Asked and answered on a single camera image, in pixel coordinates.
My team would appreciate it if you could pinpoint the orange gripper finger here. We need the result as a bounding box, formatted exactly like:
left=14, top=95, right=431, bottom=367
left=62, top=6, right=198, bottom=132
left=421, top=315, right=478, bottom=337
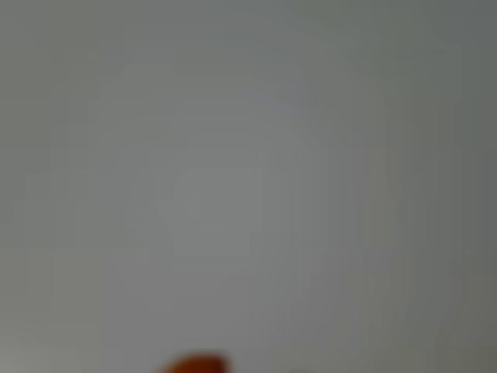
left=158, top=350, right=231, bottom=373

